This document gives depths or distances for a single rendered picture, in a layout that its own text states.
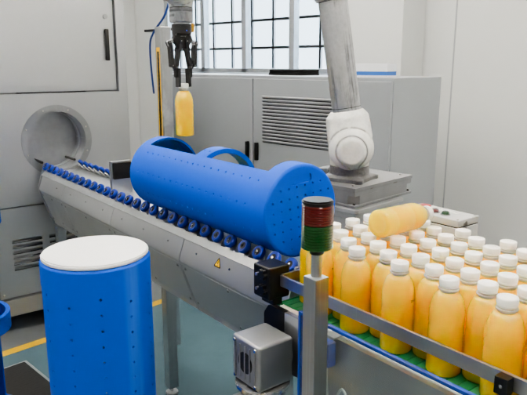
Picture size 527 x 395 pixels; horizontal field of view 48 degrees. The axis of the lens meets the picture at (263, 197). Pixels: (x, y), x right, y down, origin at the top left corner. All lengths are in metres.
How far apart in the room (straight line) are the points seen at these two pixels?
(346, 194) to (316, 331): 1.05
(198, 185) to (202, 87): 2.45
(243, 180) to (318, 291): 0.67
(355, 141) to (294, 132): 1.73
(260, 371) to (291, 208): 0.51
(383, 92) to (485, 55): 1.29
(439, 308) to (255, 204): 0.68
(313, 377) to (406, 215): 0.48
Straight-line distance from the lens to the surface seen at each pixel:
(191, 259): 2.09
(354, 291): 1.40
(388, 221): 1.46
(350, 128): 2.06
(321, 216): 1.15
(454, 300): 1.24
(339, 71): 2.08
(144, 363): 1.68
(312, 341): 1.25
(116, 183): 2.83
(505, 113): 4.38
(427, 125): 3.63
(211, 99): 4.30
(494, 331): 1.18
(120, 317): 1.57
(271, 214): 1.69
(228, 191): 1.82
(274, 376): 1.52
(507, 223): 4.46
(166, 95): 3.05
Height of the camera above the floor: 1.52
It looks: 13 degrees down
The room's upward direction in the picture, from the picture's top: straight up
